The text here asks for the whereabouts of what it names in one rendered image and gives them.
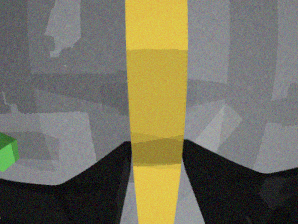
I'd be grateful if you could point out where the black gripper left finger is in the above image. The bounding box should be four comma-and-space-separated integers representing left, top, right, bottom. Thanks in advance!
0, 141, 132, 224

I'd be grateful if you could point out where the small green block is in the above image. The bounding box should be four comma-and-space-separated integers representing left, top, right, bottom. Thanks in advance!
0, 133, 20, 173

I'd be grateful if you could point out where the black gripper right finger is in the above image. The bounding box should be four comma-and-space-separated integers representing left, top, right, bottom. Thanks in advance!
182, 139, 298, 224

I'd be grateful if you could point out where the yellow bar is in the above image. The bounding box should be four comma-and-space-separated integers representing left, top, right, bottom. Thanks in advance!
125, 0, 189, 224

